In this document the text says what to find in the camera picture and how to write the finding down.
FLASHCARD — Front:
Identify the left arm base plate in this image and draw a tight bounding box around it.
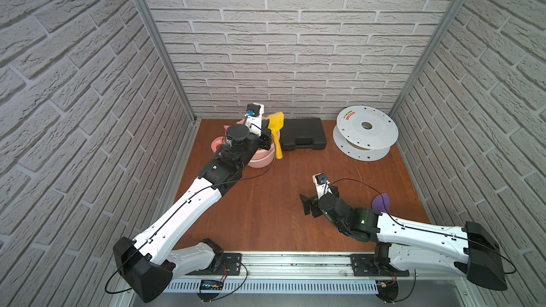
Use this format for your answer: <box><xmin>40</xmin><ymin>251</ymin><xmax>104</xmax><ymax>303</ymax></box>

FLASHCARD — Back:
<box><xmin>189</xmin><ymin>252</ymin><xmax>242</xmax><ymax>277</ymax></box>

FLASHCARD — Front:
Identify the right controller board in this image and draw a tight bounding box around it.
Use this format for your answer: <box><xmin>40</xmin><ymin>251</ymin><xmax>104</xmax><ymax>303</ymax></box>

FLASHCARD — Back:
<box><xmin>375</xmin><ymin>281</ymin><xmax>399</xmax><ymax>304</ymax></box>

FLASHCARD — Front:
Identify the aluminium front rail frame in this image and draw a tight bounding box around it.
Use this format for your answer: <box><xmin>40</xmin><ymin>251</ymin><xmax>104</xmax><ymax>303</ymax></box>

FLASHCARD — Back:
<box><xmin>108</xmin><ymin>249</ymin><xmax>485</xmax><ymax>307</ymax></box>

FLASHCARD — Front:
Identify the purple trowel pink handle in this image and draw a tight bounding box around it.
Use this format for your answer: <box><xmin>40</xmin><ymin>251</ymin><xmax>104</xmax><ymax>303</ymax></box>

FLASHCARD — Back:
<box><xmin>371</xmin><ymin>193</ymin><xmax>391</xmax><ymax>213</ymax></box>

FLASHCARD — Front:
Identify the black plastic tool case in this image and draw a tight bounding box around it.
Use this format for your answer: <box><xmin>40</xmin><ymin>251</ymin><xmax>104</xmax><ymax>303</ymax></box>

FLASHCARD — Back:
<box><xmin>280</xmin><ymin>117</ymin><xmax>327</xmax><ymax>152</ymax></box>

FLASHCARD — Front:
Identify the pink plastic bucket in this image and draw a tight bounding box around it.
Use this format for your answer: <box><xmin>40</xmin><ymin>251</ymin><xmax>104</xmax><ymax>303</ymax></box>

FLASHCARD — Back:
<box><xmin>248</xmin><ymin>137</ymin><xmax>276</xmax><ymax>169</ymax></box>

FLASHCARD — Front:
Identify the left controller board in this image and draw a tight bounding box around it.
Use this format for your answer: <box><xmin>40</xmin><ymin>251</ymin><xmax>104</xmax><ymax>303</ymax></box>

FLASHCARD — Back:
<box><xmin>199</xmin><ymin>279</ymin><xmax>224</xmax><ymax>291</ymax></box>

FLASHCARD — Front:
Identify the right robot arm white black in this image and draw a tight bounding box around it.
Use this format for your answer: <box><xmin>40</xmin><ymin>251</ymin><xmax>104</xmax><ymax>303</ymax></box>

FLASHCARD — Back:
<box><xmin>300</xmin><ymin>182</ymin><xmax>508</xmax><ymax>291</ymax></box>

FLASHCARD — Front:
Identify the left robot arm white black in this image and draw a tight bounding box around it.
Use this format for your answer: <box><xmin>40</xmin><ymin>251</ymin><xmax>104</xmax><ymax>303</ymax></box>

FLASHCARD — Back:
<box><xmin>113</xmin><ymin>118</ymin><xmax>277</xmax><ymax>303</ymax></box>

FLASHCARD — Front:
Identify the pink watering can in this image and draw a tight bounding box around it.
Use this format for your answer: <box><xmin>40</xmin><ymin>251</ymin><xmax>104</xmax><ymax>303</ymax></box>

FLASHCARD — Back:
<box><xmin>210</xmin><ymin>125</ymin><xmax>232</xmax><ymax>152</ymax></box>

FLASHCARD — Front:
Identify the white empty filament spool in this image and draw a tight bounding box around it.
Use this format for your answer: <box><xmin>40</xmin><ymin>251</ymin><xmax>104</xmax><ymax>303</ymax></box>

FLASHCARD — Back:
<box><xmin>333</xmin><ymin>106</ymin><xmax>399</xmax><ymax>162</ymax></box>

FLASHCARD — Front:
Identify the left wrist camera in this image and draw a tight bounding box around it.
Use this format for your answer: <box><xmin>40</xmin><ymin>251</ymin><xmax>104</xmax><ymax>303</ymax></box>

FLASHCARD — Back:
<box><xmin>244</xmin><ymin>102</ymin><xmax>264</xmax><ymax>136</ymax></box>

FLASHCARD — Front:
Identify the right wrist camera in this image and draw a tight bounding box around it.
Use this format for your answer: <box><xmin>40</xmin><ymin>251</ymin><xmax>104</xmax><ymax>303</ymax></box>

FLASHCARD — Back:
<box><xmin>313</xmin><ymin>173</ymin><xmax>330</xmax><ymax>199</ymax></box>

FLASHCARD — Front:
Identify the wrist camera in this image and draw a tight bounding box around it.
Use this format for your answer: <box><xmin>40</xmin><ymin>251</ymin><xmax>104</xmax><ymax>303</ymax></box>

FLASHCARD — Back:
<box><xmin>244</xmin><ymin>102</ymin><xmax>264</xmax><ymax>136</ymax></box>
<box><xmin>313</xmin><ymin>173</ymin><xmax>330</xmax><ymax>199</ymax></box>

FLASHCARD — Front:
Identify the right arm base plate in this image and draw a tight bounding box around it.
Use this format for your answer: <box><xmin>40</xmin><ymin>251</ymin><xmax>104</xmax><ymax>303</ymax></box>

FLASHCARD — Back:
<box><xmin>349</xmin><ymin>253</ymin><xmax>410</xmax><ymax>277</ymax></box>

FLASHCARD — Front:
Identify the controller board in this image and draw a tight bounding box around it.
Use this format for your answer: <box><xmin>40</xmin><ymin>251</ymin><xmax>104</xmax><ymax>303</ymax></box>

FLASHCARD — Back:
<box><xmin>199</xmin><ymin>279</ymin><xmax>224</xmax><ymax>291</ymax></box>
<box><xmin>375</xmin><ymin>281</ymin><xmax>399</xmax><ymax>304</ymax></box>

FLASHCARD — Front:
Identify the yellow plastic scoop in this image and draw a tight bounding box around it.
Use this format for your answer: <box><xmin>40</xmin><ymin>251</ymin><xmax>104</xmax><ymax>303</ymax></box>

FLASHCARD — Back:
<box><xmin>267</xmin><ymin>112</ymin><xmax>284</xmax><ymax>159</ymax></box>

